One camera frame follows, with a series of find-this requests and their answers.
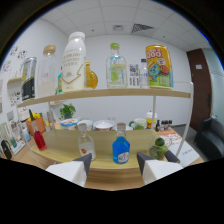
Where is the white tray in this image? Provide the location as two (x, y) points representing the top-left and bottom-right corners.
(11, 139), (27, 155)

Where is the clear water bottle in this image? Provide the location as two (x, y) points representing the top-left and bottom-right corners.
(139, 58), (150, 89)

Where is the white printed notebook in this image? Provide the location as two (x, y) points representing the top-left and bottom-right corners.
(159, 130), (201, 168)

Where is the clear bottle green cap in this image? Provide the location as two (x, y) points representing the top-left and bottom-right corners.
(105, 42), (128, 90)

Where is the white blue small bottle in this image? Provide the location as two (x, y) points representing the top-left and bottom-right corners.
(21, 128), (32, 143)

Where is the white bowl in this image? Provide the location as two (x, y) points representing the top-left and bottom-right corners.
(78, 119), (94, 131)
(93, 119), (115, 132)

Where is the large clear cork-lidded jar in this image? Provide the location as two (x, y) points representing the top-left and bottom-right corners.
(37, 44), (58, 98)

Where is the ceiling air vent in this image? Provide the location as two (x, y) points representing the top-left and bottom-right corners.
(131, 23), (155, 34)

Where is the red liquid bottle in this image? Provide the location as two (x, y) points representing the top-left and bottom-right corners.
(32, 121), (48, 152)

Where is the orange pot with utensils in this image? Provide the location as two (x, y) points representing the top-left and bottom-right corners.
(25, 109), (47, 136)

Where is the blue liquid bottle grey cap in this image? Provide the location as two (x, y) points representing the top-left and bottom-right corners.
(112, 122), (131, 165)

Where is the white-framed wooden two-tier rack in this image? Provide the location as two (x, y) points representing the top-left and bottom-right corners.
(16, 81), (195, 172)

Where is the blue-rimmed bowl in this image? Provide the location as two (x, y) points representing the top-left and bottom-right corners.
(60, 118), (79, 131)

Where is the wooden wall shelf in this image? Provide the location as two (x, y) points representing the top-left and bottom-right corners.
(6, 76), (23, 85)

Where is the large black yellow can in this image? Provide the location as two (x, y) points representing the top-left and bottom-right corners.
(20, 56), (38, 102)

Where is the large yellow cartoon can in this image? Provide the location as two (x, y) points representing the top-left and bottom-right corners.
(145, 44), (174, 90)

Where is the teal liquid bottle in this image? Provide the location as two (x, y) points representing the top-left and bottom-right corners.
(57, 66), (64, 95)

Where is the glass jar of limes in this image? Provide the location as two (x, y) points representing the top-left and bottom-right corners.
(148, 134), (169, 161)

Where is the green potted plant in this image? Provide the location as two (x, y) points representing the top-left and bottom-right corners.
(59, 103), (77, 120)

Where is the large white milk bottle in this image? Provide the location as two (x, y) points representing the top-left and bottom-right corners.
(61, 31), (87, 93)

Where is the dark brown door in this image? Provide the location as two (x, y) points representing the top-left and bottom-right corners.
(186, 48), (213, 132)

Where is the black sofa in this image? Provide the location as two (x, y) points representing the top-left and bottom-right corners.
(194, 116), (224, 161)

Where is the dark cylindrical muddler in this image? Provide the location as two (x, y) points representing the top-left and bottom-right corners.
(164, 149), (181, 164)

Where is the black handbag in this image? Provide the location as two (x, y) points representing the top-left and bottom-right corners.
(0, 139), (14, 160)

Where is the clear bottle red label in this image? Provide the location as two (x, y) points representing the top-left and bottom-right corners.
(77, 122), (97, 162)

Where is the small dark bottles set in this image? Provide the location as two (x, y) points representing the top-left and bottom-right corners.
(154, 119), (174, 133)

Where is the amber liquid bottle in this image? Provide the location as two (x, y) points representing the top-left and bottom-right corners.
(85, 61), (99, 90)

